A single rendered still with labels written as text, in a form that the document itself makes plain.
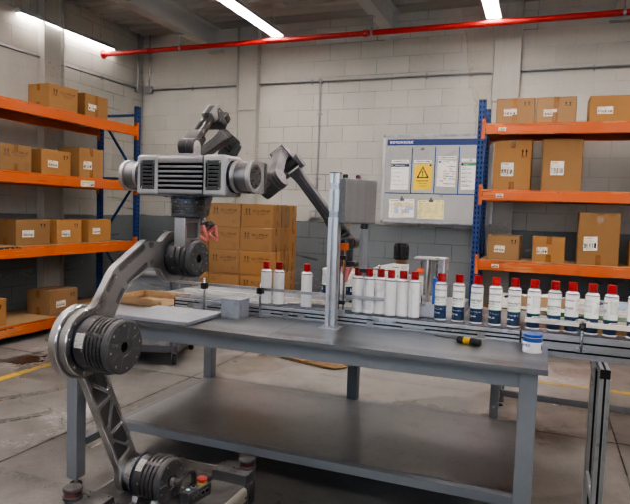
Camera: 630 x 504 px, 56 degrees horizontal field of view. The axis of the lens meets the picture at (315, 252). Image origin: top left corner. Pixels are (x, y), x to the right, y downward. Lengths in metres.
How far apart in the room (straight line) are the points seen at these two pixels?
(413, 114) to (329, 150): 1.12
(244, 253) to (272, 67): 2.77
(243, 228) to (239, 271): 0.46
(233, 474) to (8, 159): 4.35
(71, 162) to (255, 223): 2.08
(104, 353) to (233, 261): 4.45
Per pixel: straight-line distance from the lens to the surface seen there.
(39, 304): 6.67
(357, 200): 2.52
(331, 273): 2.54
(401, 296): 2.60
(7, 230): 6.34
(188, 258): 2.27
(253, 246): 6.18
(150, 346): 5.14
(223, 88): 8.23
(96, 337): 1.94
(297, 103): 7.70
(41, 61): 7.55
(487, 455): 3.02
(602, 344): 2.54
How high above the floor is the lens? 1.33
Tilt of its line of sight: 4 degrees down
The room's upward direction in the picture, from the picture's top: 2 degrees clockwise
